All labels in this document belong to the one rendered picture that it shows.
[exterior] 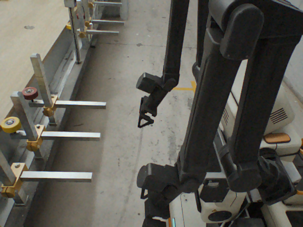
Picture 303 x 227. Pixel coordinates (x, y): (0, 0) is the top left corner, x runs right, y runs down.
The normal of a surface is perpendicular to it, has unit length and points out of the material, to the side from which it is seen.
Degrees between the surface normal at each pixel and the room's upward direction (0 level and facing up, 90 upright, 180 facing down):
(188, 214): 0
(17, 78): 0
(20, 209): 0
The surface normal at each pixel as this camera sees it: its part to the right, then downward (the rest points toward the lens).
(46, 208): 0.07, -0.75
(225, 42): -1.00, -0.02
